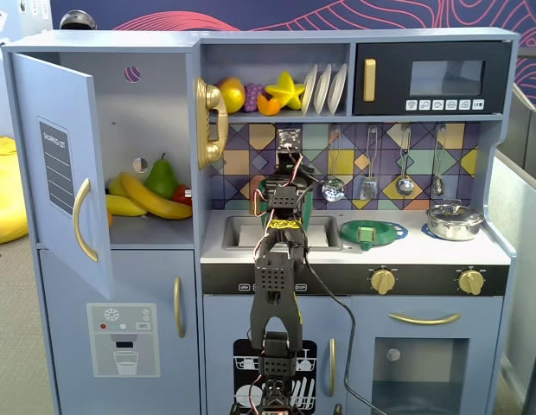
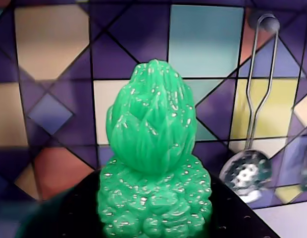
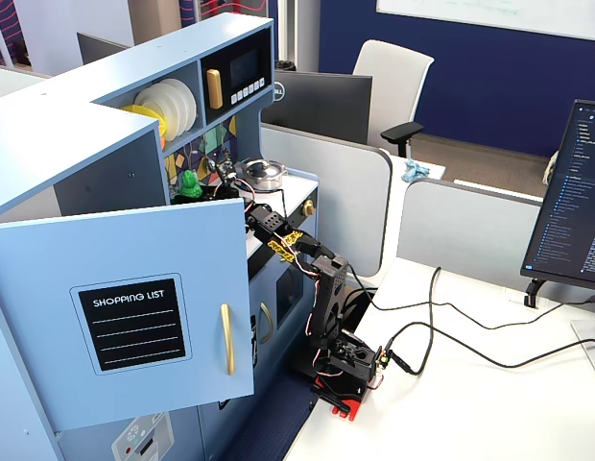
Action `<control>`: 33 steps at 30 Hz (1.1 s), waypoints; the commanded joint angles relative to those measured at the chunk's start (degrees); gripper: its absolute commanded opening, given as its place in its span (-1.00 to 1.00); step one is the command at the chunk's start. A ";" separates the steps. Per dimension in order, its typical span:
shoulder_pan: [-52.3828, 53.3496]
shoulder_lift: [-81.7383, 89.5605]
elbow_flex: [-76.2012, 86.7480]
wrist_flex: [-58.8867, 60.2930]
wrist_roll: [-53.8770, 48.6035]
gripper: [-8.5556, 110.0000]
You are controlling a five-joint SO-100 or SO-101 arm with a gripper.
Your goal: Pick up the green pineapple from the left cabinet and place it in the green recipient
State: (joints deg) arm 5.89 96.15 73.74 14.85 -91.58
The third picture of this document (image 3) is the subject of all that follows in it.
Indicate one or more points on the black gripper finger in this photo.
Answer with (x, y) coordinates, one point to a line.
(197, 198)

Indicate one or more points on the steel toy pot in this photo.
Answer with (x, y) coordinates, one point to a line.
(271, 185)

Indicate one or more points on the white whiteboard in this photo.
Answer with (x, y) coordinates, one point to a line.
(494, 12)

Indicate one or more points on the black Dell monitor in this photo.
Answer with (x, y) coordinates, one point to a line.
(321, 105)

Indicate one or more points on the black monitor stand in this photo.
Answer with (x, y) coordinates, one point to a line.
(535, 290)

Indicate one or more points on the silver toy pot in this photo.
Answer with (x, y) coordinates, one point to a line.
(264, 168)

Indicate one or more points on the blue crumpled cloth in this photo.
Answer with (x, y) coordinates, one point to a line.
(413, 172)

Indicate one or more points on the black toy microwave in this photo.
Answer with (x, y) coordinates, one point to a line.
(245, 53)

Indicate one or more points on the silver monitor base plate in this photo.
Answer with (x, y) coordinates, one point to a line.
(592, 350)

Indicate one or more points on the blue oven door with window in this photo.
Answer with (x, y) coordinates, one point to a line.
(290, 298)

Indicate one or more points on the gray desk partition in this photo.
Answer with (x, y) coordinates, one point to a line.
(326, 192)
(460, 230)

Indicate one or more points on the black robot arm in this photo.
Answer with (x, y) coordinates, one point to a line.
(328, 288)

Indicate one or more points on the yellow toy starfruit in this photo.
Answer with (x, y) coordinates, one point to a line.
(139, 110)

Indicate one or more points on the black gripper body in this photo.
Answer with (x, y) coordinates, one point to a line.
(224, 177)

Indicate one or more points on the blue shopping list cabinet door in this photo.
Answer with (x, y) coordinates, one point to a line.
(38, 269)

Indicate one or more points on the gold stove knob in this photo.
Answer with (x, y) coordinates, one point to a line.
(308, 208)

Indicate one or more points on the blue toy kitchen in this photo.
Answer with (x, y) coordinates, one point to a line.
(62, 110)

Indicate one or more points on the blue fridge door with dispenser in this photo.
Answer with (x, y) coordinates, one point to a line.
(182, 432)

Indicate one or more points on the black monitor showing code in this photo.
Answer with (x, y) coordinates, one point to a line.
(571, 201)

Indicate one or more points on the white toy plate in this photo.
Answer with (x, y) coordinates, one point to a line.
(193, 103)
(151, 103)
(183, 108)

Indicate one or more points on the small wrist camera board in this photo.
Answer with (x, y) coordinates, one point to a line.
(225, 169)

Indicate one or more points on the red arm base clamp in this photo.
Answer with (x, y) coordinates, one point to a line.
(348, 403)

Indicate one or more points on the white office chair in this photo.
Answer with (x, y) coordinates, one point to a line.
(393, 81)

